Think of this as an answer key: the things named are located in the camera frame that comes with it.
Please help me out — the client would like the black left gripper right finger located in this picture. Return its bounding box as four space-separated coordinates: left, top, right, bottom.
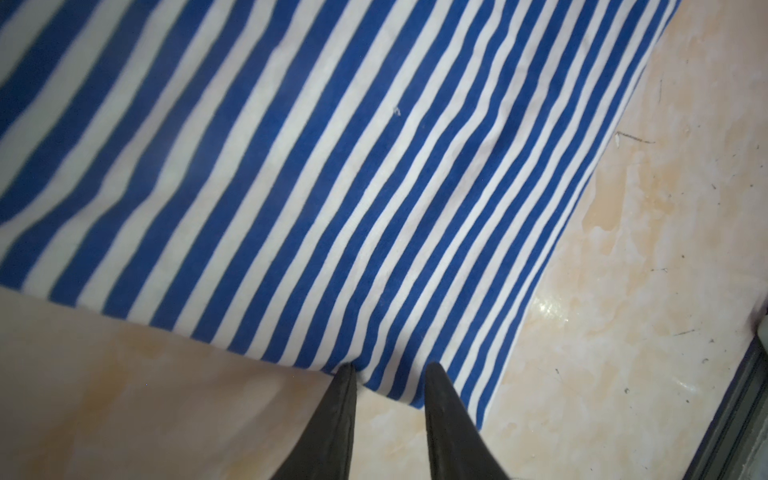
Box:
424 362 508 479

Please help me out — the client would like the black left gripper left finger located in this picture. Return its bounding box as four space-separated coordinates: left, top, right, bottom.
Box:
272 364 357 479

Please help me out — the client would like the blue white striped tank top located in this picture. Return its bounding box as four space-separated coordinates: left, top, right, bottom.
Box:
1 1 678 425

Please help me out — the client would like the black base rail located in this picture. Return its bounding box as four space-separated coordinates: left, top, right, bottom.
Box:
684 318 767 479

